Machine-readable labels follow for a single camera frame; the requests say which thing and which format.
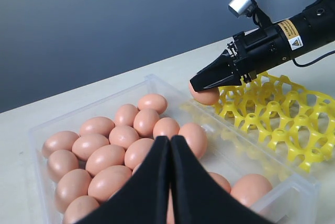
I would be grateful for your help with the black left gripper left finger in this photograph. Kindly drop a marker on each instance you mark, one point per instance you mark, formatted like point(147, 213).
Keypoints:
point(144, 197)

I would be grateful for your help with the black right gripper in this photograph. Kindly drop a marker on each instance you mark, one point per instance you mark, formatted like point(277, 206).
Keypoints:
point(247, 56)

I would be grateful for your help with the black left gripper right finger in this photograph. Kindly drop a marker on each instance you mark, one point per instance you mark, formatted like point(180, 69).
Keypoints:
point(197, 198)

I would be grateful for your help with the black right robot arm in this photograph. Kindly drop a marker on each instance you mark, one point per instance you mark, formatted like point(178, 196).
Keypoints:
point(306, 31)

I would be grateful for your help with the yellow plastic egg tray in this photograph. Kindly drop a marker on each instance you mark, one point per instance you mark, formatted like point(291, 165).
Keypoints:
point(283, 115)

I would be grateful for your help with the clear plastic bin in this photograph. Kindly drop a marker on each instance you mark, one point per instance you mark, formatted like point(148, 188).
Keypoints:
point(230, 152)

